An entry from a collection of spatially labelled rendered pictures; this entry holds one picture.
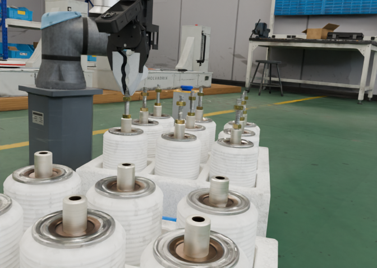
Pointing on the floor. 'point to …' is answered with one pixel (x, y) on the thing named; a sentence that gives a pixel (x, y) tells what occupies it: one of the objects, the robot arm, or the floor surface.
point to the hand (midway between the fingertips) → (125, 89)
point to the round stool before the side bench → (269, 77)
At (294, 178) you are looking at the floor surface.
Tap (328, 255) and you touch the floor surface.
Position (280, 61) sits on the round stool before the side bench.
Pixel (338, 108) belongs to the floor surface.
